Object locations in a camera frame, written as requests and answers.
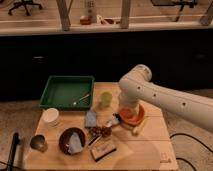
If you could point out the orange apple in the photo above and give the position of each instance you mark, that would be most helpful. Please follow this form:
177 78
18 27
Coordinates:
126 112

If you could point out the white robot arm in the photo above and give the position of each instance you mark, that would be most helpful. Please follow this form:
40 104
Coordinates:
135 85

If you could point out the green plastic cup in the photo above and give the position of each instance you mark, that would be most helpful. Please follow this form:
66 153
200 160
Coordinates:
106 98

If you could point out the white paper cup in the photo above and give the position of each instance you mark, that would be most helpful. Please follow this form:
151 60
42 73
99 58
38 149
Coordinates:
51 116

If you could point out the grey metal cup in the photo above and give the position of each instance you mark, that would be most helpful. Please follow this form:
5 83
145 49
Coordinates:
39 143

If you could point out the metal spoon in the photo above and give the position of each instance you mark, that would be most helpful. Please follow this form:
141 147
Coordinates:
80 99

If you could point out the small brush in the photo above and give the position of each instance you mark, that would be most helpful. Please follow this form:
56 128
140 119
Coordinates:
115 120

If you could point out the orange bowl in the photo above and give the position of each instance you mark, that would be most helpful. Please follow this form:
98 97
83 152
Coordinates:
137 118

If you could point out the green plastic tray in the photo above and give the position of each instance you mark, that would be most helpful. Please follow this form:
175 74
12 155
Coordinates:
61 91

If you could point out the bunch of dark grapes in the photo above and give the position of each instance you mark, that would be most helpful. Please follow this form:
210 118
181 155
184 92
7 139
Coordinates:
102 131

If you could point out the silver marker pen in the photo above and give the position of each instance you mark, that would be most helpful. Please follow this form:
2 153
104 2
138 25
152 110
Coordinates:
93 140

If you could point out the yellow banana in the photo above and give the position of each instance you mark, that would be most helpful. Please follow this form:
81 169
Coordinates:
138 129

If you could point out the black white eraser block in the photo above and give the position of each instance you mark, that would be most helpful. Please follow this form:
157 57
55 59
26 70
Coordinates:
103 149

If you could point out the dark brown bowl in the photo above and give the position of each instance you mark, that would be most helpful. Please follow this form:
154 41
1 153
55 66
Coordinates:
65 137

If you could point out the blue white cloth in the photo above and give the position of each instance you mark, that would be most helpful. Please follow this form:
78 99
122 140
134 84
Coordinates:
74 144

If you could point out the red dish on shelf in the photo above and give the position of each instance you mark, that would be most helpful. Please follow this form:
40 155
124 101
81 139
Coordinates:
85 21

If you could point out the black pole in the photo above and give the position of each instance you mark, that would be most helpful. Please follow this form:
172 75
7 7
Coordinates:
15 142

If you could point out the black office chair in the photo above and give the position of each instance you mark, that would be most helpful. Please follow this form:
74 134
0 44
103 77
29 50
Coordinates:
25 4

